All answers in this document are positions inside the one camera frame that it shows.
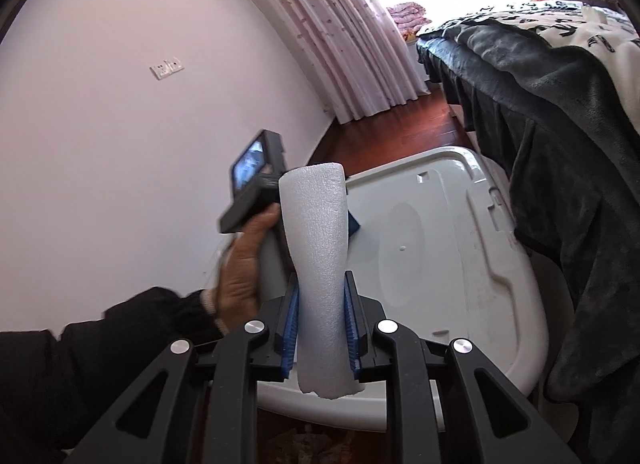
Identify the pink folded quilts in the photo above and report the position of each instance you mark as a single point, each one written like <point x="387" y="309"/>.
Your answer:
<point x="407" y="18"/>

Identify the white foam tube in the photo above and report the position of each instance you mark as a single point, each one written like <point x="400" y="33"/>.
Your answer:
<point x="320" y="269"/>

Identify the person's left hand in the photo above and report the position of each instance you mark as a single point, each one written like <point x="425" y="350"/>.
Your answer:
<point x="240" y="274"/>

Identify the dark trash bin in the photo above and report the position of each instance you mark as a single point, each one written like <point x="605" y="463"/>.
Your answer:
<point x="320" y="446"/>

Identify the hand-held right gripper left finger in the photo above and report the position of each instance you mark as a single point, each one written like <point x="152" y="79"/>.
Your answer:
<point x="290" y="334"/>

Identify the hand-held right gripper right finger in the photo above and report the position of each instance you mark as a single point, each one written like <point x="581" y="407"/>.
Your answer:
<point x="352" y="339"/>

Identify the person's left forearm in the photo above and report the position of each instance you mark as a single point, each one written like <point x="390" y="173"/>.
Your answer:
<point x="100" y="344"/>

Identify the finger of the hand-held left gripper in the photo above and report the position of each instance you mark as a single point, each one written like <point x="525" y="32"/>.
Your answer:
<point x="354" y="224"/>

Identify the white bin lid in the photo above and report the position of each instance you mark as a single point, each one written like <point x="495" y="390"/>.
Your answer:
<point x="450" y="254"/>

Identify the white printed bedding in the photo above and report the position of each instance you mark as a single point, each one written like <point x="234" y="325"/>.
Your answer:
<point x="600" y="38"/>

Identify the white wall socket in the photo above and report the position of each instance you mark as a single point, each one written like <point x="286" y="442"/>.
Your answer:
<point x="167" y="68"/>

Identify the pink striped curtain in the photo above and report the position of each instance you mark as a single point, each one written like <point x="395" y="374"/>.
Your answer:
<point x="340" y="43"/>

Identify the dark grey blanket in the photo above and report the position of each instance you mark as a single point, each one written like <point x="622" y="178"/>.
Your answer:
<point x="565" y="143"/>

